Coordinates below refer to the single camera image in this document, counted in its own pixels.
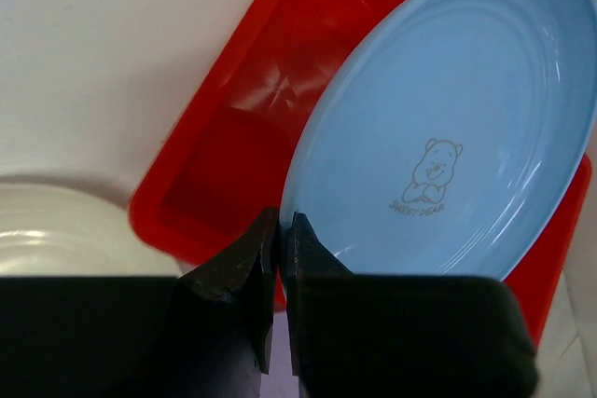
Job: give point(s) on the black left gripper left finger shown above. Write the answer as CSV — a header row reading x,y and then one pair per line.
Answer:
x,y
205,334

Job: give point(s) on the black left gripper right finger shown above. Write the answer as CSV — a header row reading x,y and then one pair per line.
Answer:
x,y
357,335

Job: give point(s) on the red plastic bin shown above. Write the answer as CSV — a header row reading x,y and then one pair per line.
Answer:
x,y
228,155

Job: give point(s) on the blue plastic plate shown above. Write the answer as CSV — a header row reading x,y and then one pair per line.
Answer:
x,y
448,138

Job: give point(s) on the cream plastic plate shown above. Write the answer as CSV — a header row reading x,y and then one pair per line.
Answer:
x,y
56,231

